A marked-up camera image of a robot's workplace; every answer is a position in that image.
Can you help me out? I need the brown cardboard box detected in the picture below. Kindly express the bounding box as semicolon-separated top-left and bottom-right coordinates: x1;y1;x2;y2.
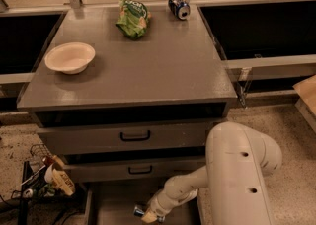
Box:
293;75;316;115

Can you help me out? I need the grey middle drawer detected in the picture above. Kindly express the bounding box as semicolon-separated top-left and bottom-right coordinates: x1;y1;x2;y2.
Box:
64;156;205;183

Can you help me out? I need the blue pepsi can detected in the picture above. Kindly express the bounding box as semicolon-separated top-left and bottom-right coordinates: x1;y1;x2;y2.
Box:
168;0;191;20

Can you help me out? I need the grey top drawer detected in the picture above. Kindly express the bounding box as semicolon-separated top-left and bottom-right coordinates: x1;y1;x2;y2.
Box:
38;118;223;155

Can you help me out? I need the grey open bottom drawer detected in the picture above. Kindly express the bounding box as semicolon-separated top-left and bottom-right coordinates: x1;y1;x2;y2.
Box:
84;178;201;225

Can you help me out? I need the grey drawer cabinet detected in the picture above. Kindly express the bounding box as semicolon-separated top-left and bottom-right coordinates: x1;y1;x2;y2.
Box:
17;4;238;225

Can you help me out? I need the white paper bowl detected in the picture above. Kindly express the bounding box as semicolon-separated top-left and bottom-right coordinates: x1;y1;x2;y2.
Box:
44;42;96;75

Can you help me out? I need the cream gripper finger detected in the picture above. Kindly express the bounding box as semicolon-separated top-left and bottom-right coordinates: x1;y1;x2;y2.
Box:
141;208;158;224

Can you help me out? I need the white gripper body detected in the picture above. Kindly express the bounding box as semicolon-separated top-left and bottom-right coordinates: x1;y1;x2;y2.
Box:
148;189;198;217

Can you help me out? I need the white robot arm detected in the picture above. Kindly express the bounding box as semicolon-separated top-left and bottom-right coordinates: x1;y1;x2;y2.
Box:
142;121;282;225

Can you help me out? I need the green chip bag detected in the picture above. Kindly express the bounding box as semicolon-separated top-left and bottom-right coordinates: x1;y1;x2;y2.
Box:
116;0;151;39

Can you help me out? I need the redbull can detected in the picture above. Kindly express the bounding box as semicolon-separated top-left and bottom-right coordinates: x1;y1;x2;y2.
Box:
132;204;166;224

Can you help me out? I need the black wire rack with items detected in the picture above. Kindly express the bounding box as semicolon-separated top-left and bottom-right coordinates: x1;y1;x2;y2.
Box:
13;144;76;225

